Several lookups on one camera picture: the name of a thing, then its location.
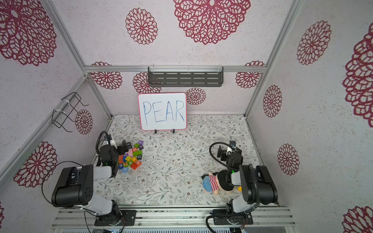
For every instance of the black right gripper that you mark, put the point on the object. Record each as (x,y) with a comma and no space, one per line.
(228,150)

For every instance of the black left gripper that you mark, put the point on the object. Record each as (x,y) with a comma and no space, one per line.
(121,148)

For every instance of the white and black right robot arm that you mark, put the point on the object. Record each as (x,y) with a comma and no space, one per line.
(256,183)

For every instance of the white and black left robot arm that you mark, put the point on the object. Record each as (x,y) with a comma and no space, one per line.
(74,187)

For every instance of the long green block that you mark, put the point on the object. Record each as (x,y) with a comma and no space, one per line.
(136,153)

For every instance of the red block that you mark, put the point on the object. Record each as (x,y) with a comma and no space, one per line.
(134,166)

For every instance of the striped plush doll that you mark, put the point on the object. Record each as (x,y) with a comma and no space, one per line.
(211,184)

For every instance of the pink framed whiteboard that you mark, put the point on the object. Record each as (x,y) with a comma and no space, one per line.
(163,111)

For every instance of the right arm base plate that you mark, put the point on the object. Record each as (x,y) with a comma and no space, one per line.
(242,219)

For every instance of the black wire wall rack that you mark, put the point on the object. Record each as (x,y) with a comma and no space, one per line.
(60,116)

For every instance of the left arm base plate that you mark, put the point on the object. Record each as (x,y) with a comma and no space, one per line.
(121,218)

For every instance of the dark grey wall shelf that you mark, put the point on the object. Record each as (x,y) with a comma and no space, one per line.
(185,77)

